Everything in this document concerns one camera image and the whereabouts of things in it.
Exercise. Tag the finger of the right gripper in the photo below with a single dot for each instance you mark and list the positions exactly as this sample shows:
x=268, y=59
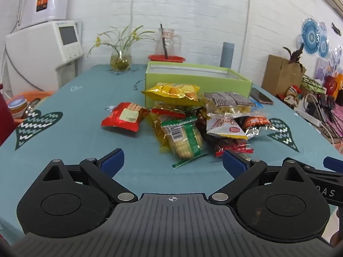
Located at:
x=333, y=164

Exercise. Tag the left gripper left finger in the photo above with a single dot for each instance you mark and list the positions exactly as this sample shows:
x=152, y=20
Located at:
x=69, y=200

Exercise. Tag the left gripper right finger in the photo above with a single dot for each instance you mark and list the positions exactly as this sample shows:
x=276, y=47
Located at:
x=277, y=203

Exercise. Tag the red dates snack pack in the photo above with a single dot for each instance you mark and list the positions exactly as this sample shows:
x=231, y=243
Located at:
x=234, y=145

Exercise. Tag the yellow transparent snack pack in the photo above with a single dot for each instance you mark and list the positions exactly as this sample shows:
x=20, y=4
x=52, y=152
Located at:
x=163, y=112

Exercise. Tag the silver orange snack pack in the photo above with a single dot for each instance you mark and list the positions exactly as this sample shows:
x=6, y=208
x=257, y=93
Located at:
x=256, y=126

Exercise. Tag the teal tablecloth with hearts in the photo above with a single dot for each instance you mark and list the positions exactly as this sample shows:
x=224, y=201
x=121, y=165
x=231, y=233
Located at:
x=84, y=103

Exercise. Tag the white cracker snack pack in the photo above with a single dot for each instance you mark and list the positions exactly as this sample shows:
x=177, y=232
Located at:
x=220, y=126

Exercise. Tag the brown paper bag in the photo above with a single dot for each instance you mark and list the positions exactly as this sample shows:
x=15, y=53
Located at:
x=280, y=75

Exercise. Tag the red snack bag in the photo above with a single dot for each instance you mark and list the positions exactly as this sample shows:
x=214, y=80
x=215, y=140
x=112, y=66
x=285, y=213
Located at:
x=127, y=116

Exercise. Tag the green corn snack pack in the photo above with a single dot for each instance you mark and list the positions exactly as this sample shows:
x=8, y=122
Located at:
x=184, y=139

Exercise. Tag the grey black snack pack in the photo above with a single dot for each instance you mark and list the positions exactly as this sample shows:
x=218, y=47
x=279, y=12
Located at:
x=227, y=103

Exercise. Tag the blue paper fan decoration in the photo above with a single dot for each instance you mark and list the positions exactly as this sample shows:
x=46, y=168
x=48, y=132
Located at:
x=310, y=36

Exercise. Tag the white machine with screen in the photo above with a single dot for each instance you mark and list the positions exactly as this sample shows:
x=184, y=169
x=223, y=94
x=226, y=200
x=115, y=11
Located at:
x=43, y=57

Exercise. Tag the yellow chip bag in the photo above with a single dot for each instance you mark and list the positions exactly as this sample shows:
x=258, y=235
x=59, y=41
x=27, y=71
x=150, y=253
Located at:
x=174, y=94

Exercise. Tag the grey cylinder speaker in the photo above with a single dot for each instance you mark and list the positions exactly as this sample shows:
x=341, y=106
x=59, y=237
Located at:
x=227, y=55

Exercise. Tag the glass vase with plant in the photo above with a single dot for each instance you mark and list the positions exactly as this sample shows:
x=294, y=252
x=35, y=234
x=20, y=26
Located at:
x=121, y=42

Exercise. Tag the green cardboard box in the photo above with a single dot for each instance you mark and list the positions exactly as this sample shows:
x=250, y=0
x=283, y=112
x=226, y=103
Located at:
x=208, y=79

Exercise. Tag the red plastic basket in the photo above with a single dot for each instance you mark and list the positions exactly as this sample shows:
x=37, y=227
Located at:
x=174, y=59

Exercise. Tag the clear glass pitcher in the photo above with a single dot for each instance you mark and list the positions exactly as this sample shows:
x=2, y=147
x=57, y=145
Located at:
x=168, y=43

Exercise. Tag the white water purifier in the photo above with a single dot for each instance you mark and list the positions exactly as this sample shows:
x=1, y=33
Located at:
x=32, y=12

